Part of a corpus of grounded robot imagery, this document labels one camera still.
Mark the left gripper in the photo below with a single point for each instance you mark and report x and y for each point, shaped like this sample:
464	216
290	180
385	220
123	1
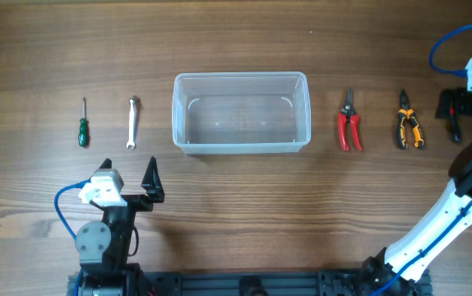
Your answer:
151	183

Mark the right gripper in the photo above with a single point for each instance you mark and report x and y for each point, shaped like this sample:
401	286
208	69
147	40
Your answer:
460	104

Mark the red black awl screwdriver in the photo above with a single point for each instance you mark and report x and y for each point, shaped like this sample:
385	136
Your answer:
454	125

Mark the orange black needle-nose pliers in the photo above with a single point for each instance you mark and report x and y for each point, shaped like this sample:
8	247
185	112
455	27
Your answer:
406	115

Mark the red handled cutters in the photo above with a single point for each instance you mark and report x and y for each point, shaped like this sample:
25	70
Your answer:
349	117

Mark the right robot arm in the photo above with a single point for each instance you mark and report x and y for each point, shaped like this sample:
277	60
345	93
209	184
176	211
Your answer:
397	269

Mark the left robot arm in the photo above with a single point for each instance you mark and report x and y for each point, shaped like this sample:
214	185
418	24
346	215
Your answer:
104	246

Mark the clear plastic container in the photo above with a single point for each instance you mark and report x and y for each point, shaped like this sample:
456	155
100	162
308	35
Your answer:
229	113

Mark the silver combination wrench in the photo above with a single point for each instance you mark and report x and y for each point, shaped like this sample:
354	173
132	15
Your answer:
132	124

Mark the green handled screwdriver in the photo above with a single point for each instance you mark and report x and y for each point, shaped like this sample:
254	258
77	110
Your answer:
83	135

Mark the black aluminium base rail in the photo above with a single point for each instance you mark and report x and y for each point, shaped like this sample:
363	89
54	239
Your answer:
316	283

